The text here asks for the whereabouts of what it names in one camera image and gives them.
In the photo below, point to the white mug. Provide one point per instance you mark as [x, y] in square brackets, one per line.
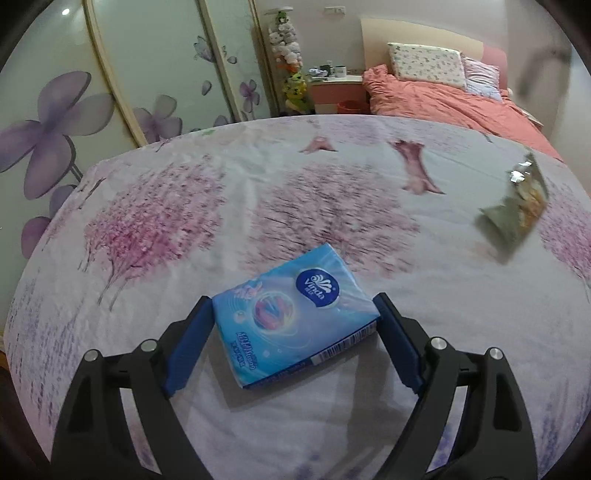
[340, 71]

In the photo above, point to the floral pillow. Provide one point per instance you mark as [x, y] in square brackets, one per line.
[427, 64]

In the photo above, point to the pink duvet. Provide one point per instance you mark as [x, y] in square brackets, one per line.
[438, 106]

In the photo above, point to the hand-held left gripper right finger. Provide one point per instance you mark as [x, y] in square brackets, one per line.
[399, 346]

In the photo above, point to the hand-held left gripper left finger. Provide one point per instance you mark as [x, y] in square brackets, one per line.
[189, 350]

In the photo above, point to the pink nightstand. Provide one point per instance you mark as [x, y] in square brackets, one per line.
[330, 94]

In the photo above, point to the column of plush toys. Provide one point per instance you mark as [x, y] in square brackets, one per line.
[288, 55]

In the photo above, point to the opened foil snack bag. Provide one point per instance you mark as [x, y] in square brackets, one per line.
[517, 212]

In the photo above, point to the white wall socket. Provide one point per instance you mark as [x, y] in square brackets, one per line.
[334, 10]

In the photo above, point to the flower print wardrobe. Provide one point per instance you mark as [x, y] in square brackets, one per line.
[138, 69]

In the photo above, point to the beige headboard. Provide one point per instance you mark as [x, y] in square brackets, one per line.
[374, 41]

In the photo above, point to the blue tissue pack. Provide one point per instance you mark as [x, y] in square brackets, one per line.
[286, 323]

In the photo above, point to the tree print bedsheet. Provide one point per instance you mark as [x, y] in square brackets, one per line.
[231, 207]

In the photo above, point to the striped pillow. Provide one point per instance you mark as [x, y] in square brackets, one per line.
[482, 78]

